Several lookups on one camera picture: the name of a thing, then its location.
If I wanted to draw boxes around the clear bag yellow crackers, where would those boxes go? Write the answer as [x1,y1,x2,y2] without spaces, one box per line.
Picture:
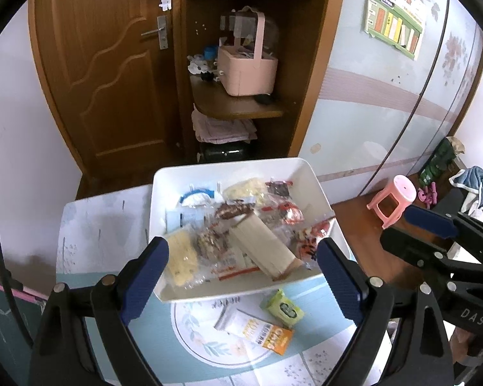
[165,226,199,289]

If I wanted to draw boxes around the red apple chips bag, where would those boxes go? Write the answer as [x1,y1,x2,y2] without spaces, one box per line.
[295,218,334,268]

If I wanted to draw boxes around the lime green snack packet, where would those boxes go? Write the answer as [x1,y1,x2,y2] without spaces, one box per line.
[260,289,305,328]

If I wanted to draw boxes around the beige kraft snack packet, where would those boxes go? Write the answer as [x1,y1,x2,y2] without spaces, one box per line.
[228,213,304,281]

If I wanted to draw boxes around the clear bag nut bars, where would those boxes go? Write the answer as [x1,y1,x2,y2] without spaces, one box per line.
[196,225,228,262]

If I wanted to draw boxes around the orange oat snack packet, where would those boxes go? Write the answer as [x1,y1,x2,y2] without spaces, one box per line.
[214,308,293,355]

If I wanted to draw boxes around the blue snack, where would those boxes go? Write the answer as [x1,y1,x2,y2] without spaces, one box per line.
[179,188,215,207]

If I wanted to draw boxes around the dark dried fruit packet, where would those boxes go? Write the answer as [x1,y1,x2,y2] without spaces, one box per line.
[265,180,293,199]

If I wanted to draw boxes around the small brown chocolate packet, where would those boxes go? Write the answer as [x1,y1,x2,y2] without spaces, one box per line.
[214,200,255,220]

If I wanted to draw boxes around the clear bag yellow puffs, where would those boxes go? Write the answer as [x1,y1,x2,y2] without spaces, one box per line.
[222,178,268,206]

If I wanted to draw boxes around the pink plastic stool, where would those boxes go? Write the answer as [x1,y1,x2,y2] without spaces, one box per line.
[366,174,417,229]

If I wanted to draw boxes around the white plastic storage bin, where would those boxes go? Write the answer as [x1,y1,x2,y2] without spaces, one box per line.
[149,158,352,302]

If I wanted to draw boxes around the brown wooden door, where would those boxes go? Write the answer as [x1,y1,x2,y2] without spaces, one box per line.
[28,0,184,179]

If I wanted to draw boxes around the wooden corner shelf unit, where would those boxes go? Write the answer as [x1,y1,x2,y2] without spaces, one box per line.
[173,0,343,160]

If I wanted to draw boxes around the green chalkboard pink frame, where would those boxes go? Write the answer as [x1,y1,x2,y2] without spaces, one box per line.
[0,285,48,385]

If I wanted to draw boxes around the colourful wall poster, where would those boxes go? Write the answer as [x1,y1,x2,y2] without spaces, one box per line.
[364,0,426,60]

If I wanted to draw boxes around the pink basket with handle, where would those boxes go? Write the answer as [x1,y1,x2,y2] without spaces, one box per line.
[217,6,278,97]

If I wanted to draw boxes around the silver door handle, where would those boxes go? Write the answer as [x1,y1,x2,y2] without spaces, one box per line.
[140,15,169,50]

